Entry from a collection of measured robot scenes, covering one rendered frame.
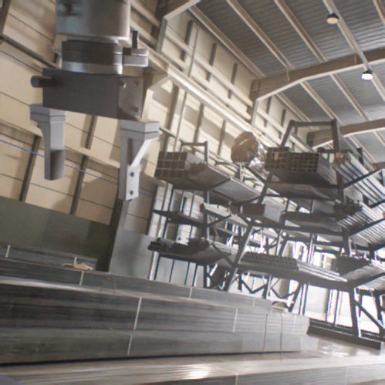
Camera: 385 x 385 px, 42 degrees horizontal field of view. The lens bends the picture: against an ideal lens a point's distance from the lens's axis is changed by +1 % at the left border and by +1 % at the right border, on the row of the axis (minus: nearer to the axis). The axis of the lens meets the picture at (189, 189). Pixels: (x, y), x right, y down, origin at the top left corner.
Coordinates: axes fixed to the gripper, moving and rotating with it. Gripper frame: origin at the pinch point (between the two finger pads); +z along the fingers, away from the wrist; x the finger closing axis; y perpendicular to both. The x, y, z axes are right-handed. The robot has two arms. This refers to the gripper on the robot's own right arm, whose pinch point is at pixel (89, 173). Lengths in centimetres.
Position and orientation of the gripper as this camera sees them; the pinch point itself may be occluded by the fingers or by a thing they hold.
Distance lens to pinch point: 68.8
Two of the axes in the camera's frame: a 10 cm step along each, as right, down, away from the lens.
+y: -5.4, 1.7, -8.2
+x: 8.4, 1.9, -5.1
